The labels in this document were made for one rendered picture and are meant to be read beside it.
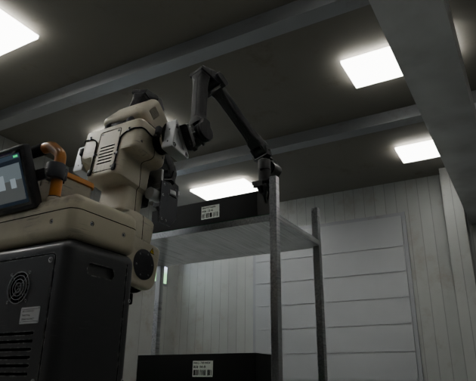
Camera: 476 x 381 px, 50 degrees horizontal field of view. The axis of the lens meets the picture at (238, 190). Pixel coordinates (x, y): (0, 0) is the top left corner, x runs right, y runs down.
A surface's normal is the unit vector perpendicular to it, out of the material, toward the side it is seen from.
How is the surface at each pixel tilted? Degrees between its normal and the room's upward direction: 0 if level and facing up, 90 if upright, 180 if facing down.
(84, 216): 90
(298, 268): 90
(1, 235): 90
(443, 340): 90
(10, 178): 115
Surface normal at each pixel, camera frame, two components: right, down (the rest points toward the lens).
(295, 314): -0.49, -0.32
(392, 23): -0.01, 0.93
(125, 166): 0.86, -0.17
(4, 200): -0.46, 0.11
